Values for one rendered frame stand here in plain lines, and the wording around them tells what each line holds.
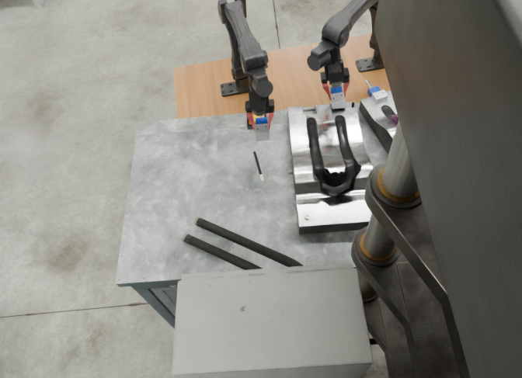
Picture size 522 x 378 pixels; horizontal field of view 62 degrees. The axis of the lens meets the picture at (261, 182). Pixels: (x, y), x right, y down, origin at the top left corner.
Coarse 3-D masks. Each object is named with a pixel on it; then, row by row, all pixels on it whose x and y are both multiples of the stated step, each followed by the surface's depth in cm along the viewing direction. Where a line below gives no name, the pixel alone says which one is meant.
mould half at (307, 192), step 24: (288, 120) 166; (336, 144) 157; (360, 144) 156; (312, 168) 146; (336, 168) 146; (312, 192) 149; (360, 192) 148; (312, 216) 145; (336, 216) 145; (360, 216) 144
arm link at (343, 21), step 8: (352, 0) 146; (360, 0) 145; (368, 0) 145; (376, 0) 148; (344, 8) 145; (352, 8) 144; (360, 8) 144; (368, 8) 148; (336, 16) 144; (344, 16) 143; (352, 16) 143; (328, 24) 144; (336, 24) 143; (344, 24) 142; (352, 24) 145; (328, 32) 144; (336, 32) 142; (336, 40) 143
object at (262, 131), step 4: (260, 116) 160; (256, 120) 158; (260, 120) 158; (264, 120) 157; (256, 124) 155; (260, 124) 155; (264, 124) 155; (268, 124) 155; (256, 128) 154; (260, 128) 154; (264, 128) 154; (268, 128) 154; (256, 132) 154; (260, 132) 154; (264, 132) 154; (268, 132) 154; (256, 136) 156; (260, 136) 156; (264, 136) 156; (268, 136) 156; (256, 140) 158
